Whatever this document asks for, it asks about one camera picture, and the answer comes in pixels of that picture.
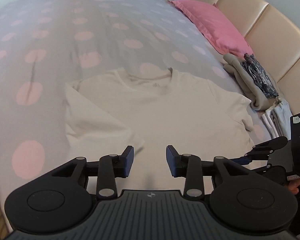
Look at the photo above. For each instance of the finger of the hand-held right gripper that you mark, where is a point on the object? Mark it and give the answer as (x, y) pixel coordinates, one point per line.
(250, 158)
(272, 143)

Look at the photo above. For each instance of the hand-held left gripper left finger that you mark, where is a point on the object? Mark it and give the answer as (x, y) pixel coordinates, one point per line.
(128, 160)

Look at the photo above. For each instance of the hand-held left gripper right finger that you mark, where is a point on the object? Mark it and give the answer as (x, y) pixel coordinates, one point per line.
(171, 160)

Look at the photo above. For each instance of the cream t-shirt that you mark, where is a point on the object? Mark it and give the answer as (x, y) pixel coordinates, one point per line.
(152, 110)

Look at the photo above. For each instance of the person's right hand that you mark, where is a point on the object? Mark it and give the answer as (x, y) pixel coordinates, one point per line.
(293, 187)

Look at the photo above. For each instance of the folded white garment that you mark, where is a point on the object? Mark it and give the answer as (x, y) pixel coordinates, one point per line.
(268, 123)

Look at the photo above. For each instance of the folded light blue garment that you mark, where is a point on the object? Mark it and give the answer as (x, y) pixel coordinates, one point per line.
(283, 117)

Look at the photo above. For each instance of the dark patterned garment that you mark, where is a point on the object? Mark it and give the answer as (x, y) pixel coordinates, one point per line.
(260, 78)

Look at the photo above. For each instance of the folded beige garment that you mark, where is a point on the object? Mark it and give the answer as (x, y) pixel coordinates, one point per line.
(242, 78)

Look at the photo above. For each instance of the beige padded headboard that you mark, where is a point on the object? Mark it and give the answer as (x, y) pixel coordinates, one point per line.
(272, 30)

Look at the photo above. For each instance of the pink pillow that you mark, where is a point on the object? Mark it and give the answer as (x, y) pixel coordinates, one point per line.
(215, 27)

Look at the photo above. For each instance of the bed with pink-dotted sheet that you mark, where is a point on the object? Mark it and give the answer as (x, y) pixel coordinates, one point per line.
(65, 30)

